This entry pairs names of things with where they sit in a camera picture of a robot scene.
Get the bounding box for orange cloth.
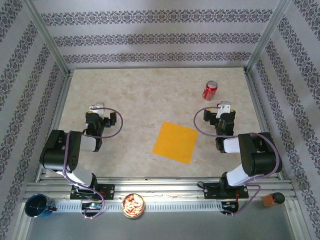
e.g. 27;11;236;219
151;121;199;165

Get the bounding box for red soda can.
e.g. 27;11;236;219
201;80;218;102

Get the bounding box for round bowl of red food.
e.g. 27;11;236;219
121;192;145;220

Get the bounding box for blue mug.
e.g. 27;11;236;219
24;193;57;219

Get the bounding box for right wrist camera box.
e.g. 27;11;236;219
215;100;232;119

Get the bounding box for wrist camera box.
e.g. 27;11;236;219
89;101;106;118
215;100;232;119

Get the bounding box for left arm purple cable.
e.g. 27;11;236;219
62;107;124;221

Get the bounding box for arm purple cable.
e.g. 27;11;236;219
62;107;124;221
194;106;282;218

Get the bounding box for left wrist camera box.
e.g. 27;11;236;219
89;101;106;118

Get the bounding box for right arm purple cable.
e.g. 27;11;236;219
194;106;282;218

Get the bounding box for aluminium side rail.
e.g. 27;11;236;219
243;69;285;180
34;69;75;182

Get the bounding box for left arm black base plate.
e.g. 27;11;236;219
69;184;115;200

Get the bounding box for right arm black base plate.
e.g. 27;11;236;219
203;182;249;200

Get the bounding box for aluminium frame post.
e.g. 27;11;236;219
246;0;293;73
21;0;71;76

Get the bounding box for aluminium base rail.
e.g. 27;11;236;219
23;177;297;202

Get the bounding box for slotted grey cable duct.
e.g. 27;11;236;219
53;201;223;212

